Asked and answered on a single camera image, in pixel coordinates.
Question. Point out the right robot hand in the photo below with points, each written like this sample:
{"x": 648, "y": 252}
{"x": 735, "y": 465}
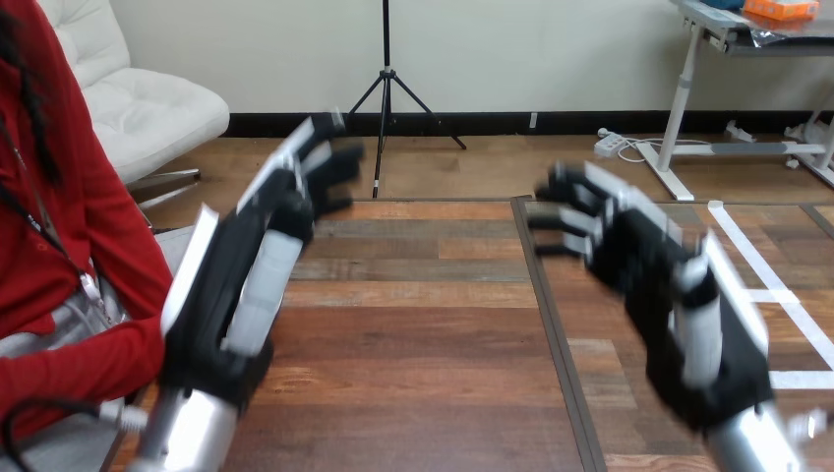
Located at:
{"x": 651, "y": 260}

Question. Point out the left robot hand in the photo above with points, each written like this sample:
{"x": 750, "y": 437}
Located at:
{"x": 208, "y": 326}

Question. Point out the person's forearm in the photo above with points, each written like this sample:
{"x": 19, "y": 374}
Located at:
{"x": 78, "y": 371}

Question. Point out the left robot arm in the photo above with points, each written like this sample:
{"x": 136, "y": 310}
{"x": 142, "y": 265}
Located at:
{"x": 195, "y": 436}

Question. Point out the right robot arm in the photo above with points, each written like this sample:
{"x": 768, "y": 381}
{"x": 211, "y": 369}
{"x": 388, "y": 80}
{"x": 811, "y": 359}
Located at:
{"x": 749, "y": 449}

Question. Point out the person's body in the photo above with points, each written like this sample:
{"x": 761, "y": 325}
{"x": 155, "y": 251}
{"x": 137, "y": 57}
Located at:
{"x": 59, "y": 215}

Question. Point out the white power strip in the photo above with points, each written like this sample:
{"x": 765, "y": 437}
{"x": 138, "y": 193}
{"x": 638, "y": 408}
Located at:
{"x": 609, "y": 143}

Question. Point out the white desk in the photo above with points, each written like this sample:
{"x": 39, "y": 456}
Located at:
{"x": 681, "y": 98}

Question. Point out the white cushioned chair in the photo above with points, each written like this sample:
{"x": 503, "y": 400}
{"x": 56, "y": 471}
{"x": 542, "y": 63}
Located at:
{"x": 143, "y": 111}

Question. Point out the orange thing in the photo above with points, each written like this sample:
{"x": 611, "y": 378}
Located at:
{"x": 780, "y": 8}

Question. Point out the black tripod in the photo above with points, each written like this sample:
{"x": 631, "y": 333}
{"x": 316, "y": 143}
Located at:
{"x": 387, "y": 85}

